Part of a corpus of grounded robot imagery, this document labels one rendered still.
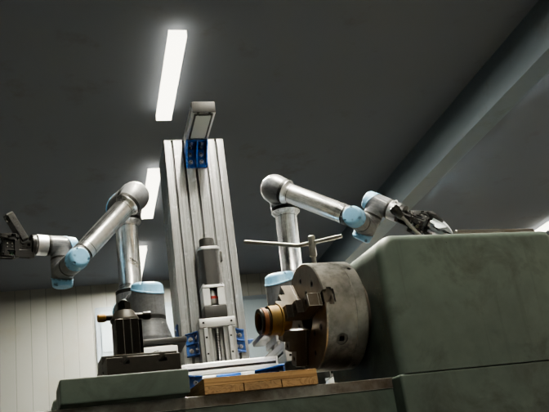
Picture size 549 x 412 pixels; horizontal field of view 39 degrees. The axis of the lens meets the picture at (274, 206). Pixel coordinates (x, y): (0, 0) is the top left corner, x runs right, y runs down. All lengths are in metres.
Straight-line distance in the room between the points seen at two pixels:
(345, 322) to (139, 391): 0.61
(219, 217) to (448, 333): 1.24
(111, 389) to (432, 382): 0.84
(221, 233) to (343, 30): 2.94
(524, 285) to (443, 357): 0.37
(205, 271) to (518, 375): 1.23
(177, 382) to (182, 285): 1.14
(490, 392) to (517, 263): 0.40
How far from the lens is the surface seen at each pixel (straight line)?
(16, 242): 2.84
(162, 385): 1.89
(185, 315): 2.97
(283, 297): 2.30
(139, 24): 5.38
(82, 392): 1.86
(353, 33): 5.80
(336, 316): 2.13
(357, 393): 2.10
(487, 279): 2.31
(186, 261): 3.03
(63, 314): 10.95
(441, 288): 2.22
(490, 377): 2.23
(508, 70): 6.34
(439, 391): 2.14
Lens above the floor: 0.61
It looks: 20 degrees up
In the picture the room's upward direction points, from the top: 8 degrees counter-clockwise
